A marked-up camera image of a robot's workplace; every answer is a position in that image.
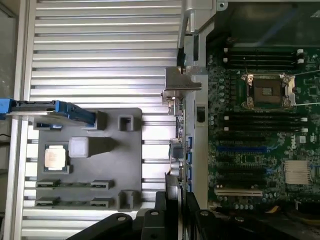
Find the white expansion slot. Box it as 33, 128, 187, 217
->
214, 188, 264, 198

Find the black expansion slot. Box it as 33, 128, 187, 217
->
216, 177, 266, 185
216, 169, 266, 177
215, 135, 267, 144

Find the black RAM slot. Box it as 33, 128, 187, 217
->
223, 57, 305, 65
223, 46, 305, 54
221, 130, 309, 137
221, 124, 309, 132
221, 111, 309, 120
221, 118, 309, 126
223, 63, 305, 71
223, 52, 305, 59

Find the silver open PC case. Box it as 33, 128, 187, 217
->
177, 0, 320, 240

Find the grey plastic parts rack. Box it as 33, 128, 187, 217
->
32, 107, 143, 214

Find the green RAM stick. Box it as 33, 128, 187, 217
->
36, 179, 116, 191

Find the green motherboard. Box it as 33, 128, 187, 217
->
206, 46, 320, 213

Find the silver finned chipset heatsink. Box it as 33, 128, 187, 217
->
284, 159, 311, 186

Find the silver CPU chip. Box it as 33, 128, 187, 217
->
44, 143, 70, 173

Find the disk drive in blue caddy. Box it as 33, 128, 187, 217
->
0, 98, 97, 131

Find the metal CPU socket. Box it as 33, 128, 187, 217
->
240, 71, 298, 110

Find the dark plastic air shroud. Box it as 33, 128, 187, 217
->
214, 0, 320, 48

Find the yellow and black wire bundle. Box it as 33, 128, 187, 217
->
264, 202, 320, 226

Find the thin wire locking lever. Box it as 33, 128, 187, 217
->
294, 102, 320, 108
287, 70, 320, 79

